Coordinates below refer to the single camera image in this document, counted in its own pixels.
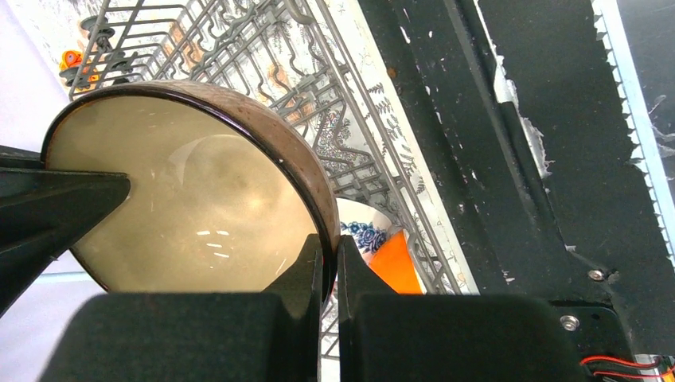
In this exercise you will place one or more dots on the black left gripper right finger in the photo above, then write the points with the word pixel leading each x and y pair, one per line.
pixel 385 336

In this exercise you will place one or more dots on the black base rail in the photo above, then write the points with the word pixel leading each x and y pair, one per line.
pixel 531 118

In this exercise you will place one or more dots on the grey wire dish rack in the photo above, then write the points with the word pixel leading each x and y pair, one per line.
pixel 290 56

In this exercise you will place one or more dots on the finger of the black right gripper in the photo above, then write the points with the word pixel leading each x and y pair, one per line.
pixel 44 212

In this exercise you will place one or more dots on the small yellow orange toy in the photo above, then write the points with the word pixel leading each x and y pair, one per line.
pixel 73 71

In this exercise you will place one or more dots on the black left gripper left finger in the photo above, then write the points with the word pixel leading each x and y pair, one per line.
pixel 271 335

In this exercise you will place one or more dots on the pink speckled bowl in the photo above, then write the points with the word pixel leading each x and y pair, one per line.
pixel 224 192

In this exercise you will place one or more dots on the white blue floral bowl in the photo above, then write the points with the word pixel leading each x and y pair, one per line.
pixel 369 227

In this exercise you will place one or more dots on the orange bowl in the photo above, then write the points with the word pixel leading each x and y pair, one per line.
pixel 393 264

